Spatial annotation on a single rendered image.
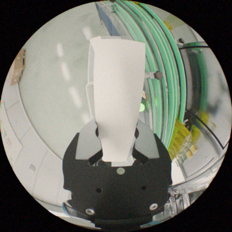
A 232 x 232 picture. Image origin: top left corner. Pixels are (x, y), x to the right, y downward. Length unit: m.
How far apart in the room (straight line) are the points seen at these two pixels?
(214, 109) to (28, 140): 3.81
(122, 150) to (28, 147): 3.33
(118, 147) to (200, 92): 0.49
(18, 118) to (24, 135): 0.64
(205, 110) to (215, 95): 0.12
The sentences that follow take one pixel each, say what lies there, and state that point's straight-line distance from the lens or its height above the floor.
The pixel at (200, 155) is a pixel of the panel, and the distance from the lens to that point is 0.60.
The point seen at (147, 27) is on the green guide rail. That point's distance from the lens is 0.41.
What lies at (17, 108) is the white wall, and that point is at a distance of 3.57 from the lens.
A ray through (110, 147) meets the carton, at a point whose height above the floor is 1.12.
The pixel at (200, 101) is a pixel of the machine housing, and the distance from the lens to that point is 0.52.
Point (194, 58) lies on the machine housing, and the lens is 0.50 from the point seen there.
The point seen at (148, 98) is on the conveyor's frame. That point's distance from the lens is 0.38.
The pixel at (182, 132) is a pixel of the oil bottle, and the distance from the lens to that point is 0.43.
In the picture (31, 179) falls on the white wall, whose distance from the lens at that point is 3.56.
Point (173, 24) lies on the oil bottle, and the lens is 0.50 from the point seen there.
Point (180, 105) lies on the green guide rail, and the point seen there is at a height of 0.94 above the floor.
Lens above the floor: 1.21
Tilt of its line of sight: 61 degrees down
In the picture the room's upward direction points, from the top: 177 degrees clockwise
